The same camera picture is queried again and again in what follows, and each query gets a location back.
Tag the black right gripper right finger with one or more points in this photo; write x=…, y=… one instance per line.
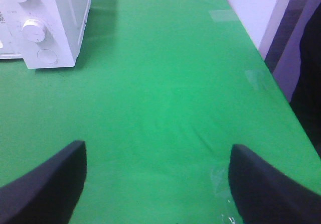
x=263, y=194

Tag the lower white timer knob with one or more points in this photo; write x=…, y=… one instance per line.
x=34, y=30

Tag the clear tape front patch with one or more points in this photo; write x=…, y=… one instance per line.
x=224, y=207

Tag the clear tape patch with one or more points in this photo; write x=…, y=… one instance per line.
x=224, y=207
x=259, y=79
x=223, y=15

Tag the clear tape right patch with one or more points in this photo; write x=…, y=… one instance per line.
x=259, y=79

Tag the clear tape far patch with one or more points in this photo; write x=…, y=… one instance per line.
x=223, y=15

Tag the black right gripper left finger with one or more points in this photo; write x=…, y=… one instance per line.
x=50, y=192

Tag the white microwave oven body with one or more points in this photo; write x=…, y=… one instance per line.
x=65, y=21

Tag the round door release button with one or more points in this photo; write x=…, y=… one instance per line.
x=47, y=56

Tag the green table cloth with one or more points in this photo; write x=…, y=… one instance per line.
x=159, y=94

